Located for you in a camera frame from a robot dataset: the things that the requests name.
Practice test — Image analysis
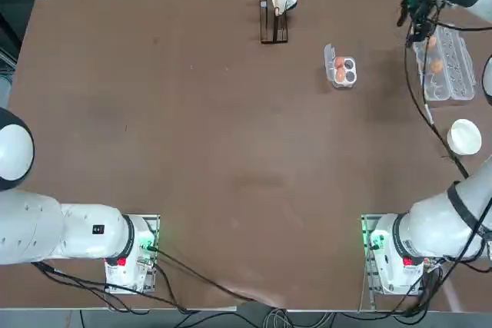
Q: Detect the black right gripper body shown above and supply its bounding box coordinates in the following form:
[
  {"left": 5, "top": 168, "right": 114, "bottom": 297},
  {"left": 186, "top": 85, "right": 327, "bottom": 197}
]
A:
[{"left": 405, "top": 0, "right": 437, "bottom": 24}]

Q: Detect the transparent twelve-slot egg tray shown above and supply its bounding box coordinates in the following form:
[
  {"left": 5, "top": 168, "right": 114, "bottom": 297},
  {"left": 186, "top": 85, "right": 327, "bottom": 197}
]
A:
[{"left": 413, "top": 22, "right": 477, "bottom": 102}]

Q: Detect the white four-slot egg tray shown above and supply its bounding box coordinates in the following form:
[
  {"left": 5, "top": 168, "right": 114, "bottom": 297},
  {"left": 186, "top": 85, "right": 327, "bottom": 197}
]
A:
[{"left": 322, "top": 43, "right": 360, "bottom": 91}]

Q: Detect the white paper cup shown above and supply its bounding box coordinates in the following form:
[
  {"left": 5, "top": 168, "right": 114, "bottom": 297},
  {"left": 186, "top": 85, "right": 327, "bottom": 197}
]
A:
[{"left": 446, "top": 118, "right": 483, "bottom": 157}]

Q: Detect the black wire rack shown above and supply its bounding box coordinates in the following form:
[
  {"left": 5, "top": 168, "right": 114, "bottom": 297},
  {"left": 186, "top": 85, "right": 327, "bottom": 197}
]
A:
[{"left": 259, "top": 0, "right": 290, "bottom": 45}]

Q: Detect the black power cable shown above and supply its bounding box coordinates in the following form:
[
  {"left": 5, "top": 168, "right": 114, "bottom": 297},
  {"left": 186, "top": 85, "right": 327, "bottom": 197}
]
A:
[{"left": 145, "top": 245, "right": 258, "bottom": 302}]

